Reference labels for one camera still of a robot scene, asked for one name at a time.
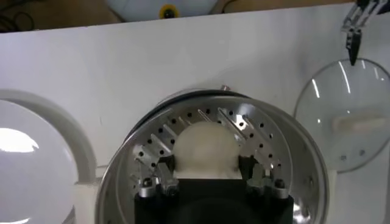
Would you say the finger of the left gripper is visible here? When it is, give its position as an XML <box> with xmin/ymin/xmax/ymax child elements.
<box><xmin>341</xmin><ymin>0</ymin><xmax>381</xmax><ymax>66</ymax></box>

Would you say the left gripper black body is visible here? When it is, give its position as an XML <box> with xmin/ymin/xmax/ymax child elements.
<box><xmin>373</xmin><ymin>0</ymin><xmax>390</xmax><ymax>15</ymax></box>

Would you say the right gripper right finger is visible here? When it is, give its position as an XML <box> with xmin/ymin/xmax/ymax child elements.
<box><xmin>239</xmin><ymin>155</ymin><xmax>289</xmax><ymax>200</ymax></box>

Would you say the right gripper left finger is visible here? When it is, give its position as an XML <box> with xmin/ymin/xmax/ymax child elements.
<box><xmin>138</xmin><ymin>155</ymin><xmax>180</xmax><ymax>198</ymax></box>

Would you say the white steamed baozi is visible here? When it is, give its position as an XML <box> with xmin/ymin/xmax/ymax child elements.
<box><xmin>172</xmin><ymin>121</ymin><xmax>243</xmax><ymax>180</ymax></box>

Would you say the round glass pot lid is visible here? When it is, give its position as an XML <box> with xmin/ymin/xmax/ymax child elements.
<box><xmin>294</xmin><ymin>58</ymin><xmax>390</xmax><ymax>174</ymax></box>

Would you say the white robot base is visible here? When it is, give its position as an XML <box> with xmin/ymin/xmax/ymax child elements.
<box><xmin>105</xmin><ymin>0</ymin><xmax>220</xmax><ymax>23</ymax></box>

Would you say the stainless steel steamer basket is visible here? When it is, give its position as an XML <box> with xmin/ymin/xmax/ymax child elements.
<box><xmin>94</xmin><ymin>89</ymin><xmax>332</xmax><ymax>224</ymax></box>

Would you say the white round plate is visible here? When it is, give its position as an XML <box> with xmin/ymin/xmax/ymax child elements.
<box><xmin>0</xmin><ymin>99</ymin><xmax>80</xmax><ymax>224</ymax></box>
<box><xmin>0</xmin><ymin>89</ymin><xmax>98</xmax><ymax>185</ymax></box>

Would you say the yellow black round knob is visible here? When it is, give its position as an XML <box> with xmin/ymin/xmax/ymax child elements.
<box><xmin>158</xmin><ymin>3</ymin><xmax>180</xmax><ymax>19</ymax></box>

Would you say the black floor cable bundle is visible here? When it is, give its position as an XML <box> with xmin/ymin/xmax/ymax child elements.
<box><xmin>0</xmin><ymin>0</ymin><xmax>36</xmax><ymax>33</ymax></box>

